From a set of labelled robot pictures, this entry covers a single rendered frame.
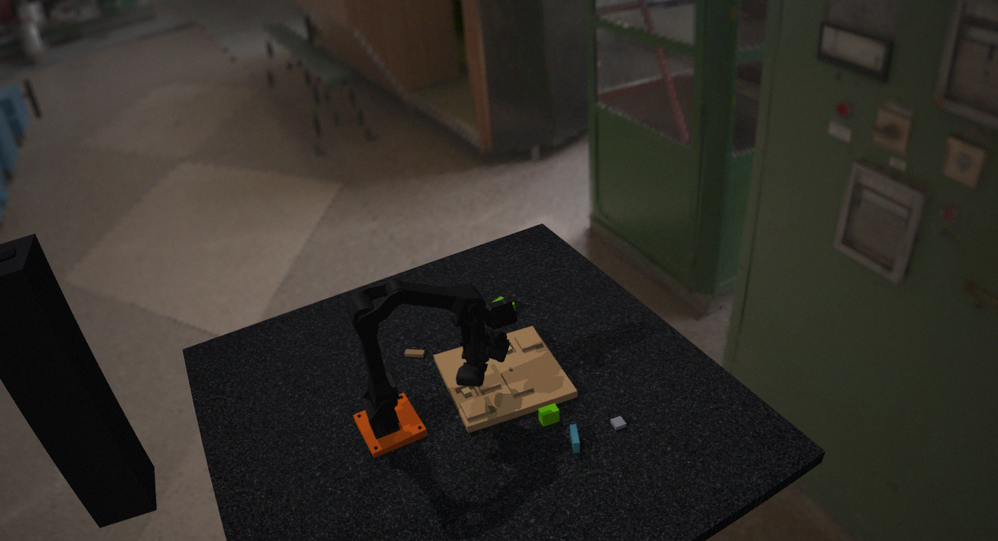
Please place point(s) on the teal rectangular block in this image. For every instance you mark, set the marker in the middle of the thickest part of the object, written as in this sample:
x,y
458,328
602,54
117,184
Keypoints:
x,y
575,438

